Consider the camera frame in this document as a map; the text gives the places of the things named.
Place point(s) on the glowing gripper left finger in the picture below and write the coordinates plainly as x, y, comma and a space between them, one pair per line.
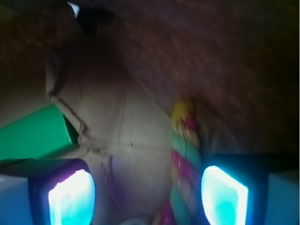
46, 192

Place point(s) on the green rectangular block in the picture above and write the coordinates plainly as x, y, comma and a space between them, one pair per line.
43, 133

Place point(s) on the brown paper bag bin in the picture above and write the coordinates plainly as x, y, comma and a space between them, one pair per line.
117, 73

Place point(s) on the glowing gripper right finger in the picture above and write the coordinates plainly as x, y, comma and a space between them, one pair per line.
251, 189

